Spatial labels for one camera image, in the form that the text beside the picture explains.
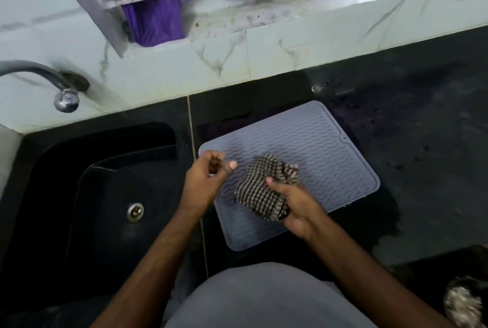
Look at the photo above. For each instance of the person's left hand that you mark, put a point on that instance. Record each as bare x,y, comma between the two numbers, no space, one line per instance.
202,182

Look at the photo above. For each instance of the person's right hand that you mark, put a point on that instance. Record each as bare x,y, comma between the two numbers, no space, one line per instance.
301,205

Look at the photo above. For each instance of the person's right thumb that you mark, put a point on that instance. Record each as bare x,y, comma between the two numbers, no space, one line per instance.
278,186

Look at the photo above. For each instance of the person's left thumb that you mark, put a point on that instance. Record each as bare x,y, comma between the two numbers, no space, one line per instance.
228,168

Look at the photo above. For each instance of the black white checkered cloth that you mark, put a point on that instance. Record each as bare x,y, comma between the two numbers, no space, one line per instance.
263,190

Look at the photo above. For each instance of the person's right forearm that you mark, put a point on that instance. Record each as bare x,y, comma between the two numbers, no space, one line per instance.
366,282

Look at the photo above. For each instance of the person's left forearm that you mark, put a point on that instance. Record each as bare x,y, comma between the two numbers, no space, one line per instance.
152,266

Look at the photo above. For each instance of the grey ribbed silicone drying mat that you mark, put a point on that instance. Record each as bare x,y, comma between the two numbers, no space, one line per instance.
305,148

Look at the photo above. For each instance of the metal sink drain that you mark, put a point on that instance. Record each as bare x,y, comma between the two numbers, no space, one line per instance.
135,212

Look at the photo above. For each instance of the person's grey shirt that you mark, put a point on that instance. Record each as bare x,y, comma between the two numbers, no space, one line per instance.
263,299

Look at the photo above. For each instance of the black kitchen sink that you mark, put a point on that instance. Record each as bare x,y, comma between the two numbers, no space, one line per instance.
95,205

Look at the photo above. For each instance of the round dish with white scraps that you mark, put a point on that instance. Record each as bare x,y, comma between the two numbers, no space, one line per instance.
465,301

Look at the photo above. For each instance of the chrome wall faucet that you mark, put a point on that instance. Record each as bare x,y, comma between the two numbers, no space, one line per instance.
57,83

